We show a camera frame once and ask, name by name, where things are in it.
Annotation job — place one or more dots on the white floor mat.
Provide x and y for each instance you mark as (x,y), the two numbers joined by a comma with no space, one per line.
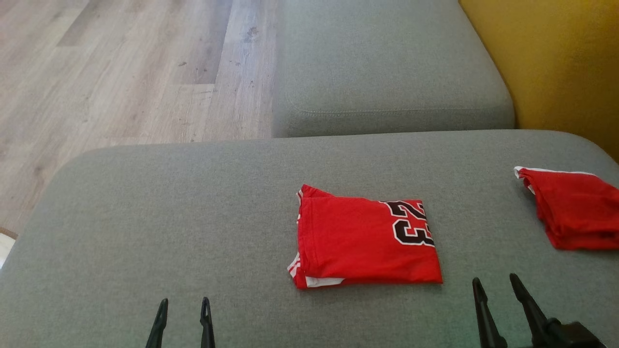
(6,246)

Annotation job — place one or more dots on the yellow cushion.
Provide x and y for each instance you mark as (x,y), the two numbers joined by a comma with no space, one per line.
(561,58)

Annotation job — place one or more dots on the red white jersey number 23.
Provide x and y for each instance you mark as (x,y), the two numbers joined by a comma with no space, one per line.
(353,241)

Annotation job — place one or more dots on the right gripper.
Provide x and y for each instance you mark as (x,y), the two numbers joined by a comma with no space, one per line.
(575,338)

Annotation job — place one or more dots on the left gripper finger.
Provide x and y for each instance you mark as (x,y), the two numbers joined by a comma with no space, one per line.
(207,328)
(158,328)

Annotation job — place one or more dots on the red shorts with white trim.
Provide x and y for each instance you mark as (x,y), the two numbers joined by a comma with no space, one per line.
(575,212)

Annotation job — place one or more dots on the large grey sofa seat cushion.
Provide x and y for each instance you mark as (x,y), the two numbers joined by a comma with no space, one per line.
(145,217)

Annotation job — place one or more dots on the grey sofa cushion with seam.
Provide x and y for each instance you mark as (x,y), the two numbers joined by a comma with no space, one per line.
(387,58)

